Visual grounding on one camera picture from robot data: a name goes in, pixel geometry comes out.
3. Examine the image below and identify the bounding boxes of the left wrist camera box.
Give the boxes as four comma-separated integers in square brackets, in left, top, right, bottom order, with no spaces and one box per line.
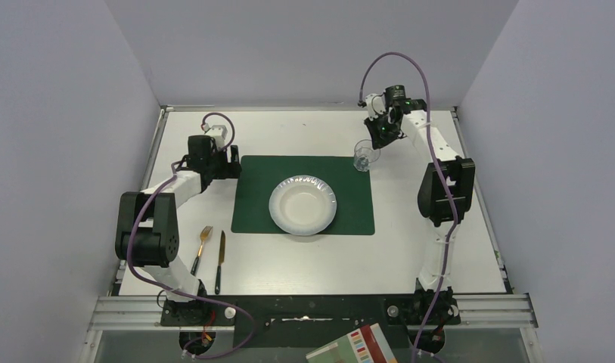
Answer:
[205,125,228,150]

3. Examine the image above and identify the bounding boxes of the gold knife black handle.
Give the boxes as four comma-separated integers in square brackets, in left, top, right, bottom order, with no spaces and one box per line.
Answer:
[214,231,226,295]

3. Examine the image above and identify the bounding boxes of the white plate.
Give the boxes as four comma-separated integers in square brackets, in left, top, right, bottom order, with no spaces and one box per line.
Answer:
[269,175,338,237]

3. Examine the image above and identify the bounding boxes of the colourful booklet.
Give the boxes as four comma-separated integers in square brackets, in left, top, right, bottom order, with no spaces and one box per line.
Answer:
[306,324,397,363]

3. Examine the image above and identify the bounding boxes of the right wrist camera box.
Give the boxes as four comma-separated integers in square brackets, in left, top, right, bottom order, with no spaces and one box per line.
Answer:
[364,94,386,120]

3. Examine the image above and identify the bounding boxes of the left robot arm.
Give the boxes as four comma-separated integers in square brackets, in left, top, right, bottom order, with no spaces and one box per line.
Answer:
[114,135,241,309]

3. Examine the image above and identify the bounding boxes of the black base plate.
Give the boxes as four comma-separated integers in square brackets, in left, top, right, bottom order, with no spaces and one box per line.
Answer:
[160,292,461,349]

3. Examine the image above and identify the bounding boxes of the aluminium frame rail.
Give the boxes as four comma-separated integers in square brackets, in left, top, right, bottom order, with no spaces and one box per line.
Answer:
[89,294,538,331]

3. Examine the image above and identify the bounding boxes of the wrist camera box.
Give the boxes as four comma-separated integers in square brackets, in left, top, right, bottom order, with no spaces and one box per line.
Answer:
[364,94,386,120]
[205,125,228,150]

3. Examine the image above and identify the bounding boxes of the clear plastic cup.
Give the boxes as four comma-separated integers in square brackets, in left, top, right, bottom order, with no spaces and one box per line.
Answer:
[353,139,380,172]

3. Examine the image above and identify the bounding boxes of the gold fork black handle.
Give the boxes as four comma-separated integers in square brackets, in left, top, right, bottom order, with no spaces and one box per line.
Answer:
[191,225,213,276]

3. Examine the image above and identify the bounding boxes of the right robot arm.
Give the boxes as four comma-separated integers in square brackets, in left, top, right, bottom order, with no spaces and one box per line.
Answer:
[359,85,476,320]

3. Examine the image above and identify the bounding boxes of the green placemat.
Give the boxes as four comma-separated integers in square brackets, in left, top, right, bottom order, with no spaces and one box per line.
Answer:
[231,155,375,236]

